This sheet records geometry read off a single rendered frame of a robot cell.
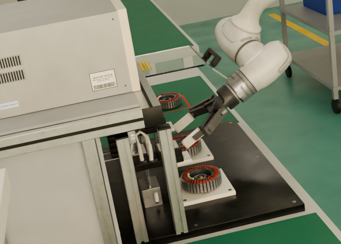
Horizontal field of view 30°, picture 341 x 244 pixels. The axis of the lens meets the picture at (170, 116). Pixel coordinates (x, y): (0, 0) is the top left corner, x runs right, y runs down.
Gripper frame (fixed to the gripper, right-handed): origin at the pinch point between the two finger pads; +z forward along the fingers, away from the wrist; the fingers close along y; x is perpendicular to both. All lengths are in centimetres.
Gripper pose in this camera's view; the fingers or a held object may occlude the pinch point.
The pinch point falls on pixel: (181, 135)
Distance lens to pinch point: 196.2
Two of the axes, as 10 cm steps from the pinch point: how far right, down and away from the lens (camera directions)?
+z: -7.7, 6.4, 0.6
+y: 1.9, 3.2, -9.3
